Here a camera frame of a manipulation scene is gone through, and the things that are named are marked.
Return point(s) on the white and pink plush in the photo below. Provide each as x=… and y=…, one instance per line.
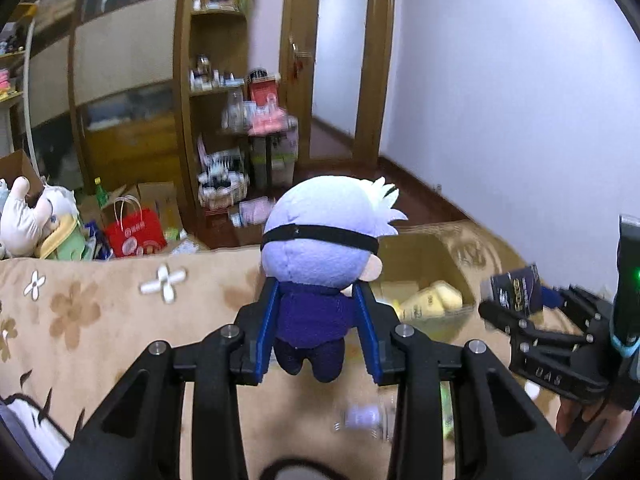
x=22, y=220

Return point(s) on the yellow bottle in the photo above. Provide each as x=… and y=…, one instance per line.
x=435, y=300

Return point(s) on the flat cardboard boxes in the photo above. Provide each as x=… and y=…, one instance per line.
x=160, y=200

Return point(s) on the small black box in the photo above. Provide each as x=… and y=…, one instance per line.
x=515, y=287

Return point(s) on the white plush in green clothes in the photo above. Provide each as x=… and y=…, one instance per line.
x=62, y=230

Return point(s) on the clear plastic storage box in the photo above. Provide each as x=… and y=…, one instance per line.
x=285, y=160

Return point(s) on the clear plastic jar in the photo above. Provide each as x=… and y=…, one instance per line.
x=234, y=110

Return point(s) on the wooden door with glass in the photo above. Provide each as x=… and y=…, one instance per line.
x=297, y=110

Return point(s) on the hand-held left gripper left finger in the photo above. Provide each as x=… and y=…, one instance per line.
x=265, y=330

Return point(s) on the wooden wardrobe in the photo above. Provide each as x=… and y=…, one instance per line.
x=125, y=60

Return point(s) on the brown cardboard box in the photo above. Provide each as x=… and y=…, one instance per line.
x=17, y=165

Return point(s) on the red box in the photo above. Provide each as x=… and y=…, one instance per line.
x=262, y=92

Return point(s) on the red paper bag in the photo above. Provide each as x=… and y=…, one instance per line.
x=135, y=232

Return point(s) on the person's right hand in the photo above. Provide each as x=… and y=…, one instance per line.
x=567, y=417

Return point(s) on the green bottle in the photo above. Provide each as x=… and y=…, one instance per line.
x=100, y=192

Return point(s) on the white bed sheet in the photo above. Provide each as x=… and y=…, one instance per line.
x=30, y=425

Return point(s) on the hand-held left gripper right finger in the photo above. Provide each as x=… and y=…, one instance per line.
x=372, y=335

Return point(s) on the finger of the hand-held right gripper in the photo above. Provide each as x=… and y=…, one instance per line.
x=505, y=320
x=575, y=297

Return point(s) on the basket of socks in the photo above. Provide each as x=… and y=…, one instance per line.
x=222, y=187

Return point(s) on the white-haired blindfolded plush doll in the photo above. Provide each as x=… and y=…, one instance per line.
x=320, y=240

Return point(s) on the brown flower blanket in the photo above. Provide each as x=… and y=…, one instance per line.
x=125, y=320

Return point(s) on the wooden corner shelf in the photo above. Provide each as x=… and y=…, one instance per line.
x=182, y=110

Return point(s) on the pink packets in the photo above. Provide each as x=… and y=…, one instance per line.
x=267, y=120

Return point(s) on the red door ornament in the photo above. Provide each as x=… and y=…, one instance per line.
x=297, y=62

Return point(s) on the green tissue pack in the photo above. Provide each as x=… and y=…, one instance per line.
x=446, y=410

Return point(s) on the yellow figurine shelf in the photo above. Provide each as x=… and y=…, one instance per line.
x=31, y=85

